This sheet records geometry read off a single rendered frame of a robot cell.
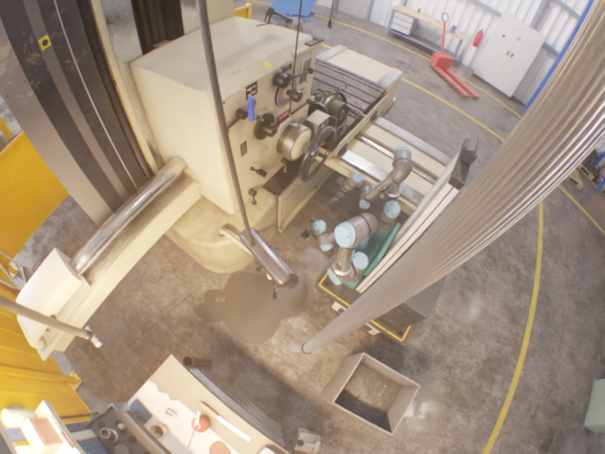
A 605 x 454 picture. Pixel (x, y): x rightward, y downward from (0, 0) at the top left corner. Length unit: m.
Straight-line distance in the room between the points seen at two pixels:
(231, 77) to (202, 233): 1.33
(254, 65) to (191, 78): 0.28
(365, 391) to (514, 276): 2.53
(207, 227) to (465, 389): 2.88
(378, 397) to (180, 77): 2.39
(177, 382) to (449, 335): 2.47
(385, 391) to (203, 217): 2.01
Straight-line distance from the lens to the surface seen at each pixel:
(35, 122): 1.48
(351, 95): 2.84
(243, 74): 1.22
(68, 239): 3.67
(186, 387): 1.58
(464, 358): 3.12
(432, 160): 2.96
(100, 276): 1.63
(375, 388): 2.30
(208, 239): 2.13
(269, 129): 1.37
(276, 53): 1.38
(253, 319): 2.50
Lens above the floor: 2.46
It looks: 60 degrees down
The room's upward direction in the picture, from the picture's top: 12 degrees clockwise
